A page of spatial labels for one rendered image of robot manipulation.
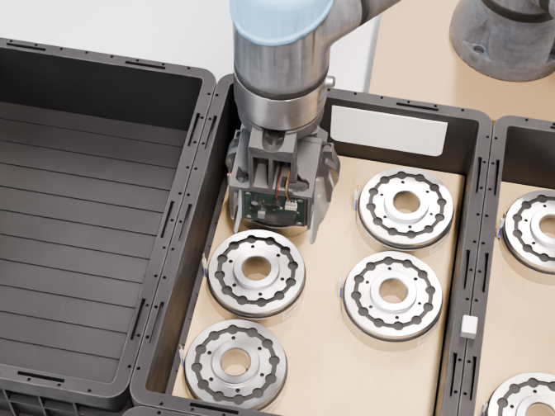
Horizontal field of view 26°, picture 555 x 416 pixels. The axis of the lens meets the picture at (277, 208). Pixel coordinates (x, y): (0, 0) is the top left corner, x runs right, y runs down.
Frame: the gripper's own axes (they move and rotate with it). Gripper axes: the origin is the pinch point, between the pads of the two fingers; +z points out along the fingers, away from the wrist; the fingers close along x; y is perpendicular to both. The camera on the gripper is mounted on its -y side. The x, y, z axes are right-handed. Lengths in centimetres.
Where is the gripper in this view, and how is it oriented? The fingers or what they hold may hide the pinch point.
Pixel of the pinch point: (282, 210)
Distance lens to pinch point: 115.6
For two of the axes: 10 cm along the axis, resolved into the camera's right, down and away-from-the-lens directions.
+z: -0.1, 5.5, 8.4
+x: 9.9, 1.4, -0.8
